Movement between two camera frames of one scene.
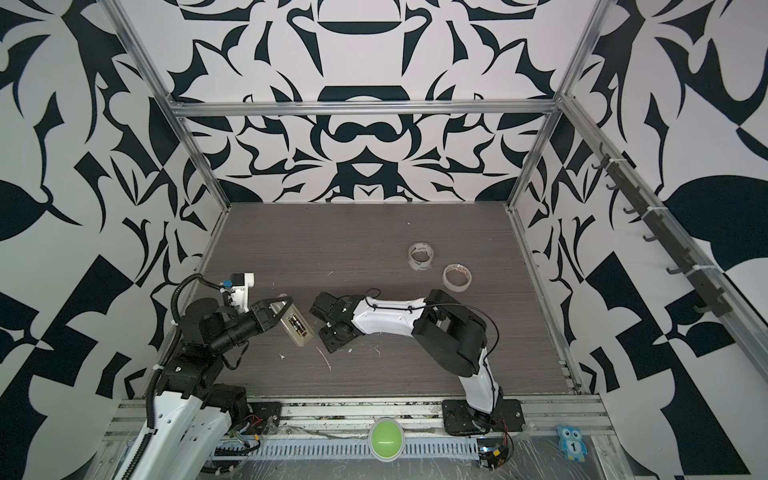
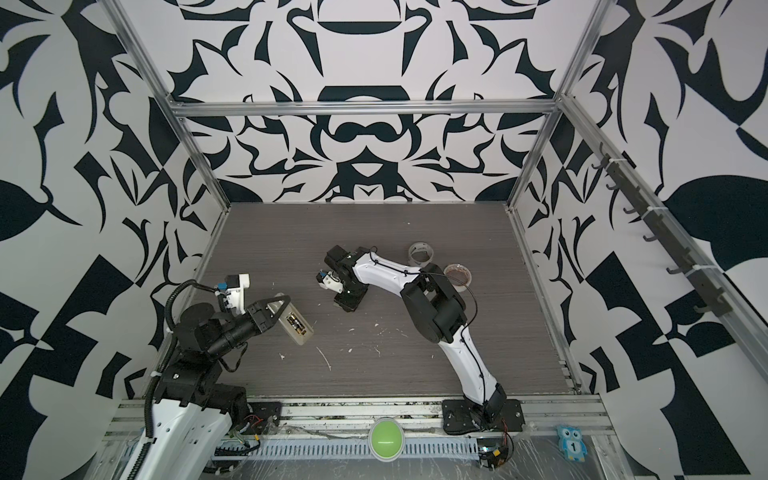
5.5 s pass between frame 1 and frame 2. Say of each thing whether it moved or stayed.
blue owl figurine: stayed
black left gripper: stayed
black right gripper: moved
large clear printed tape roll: stayed
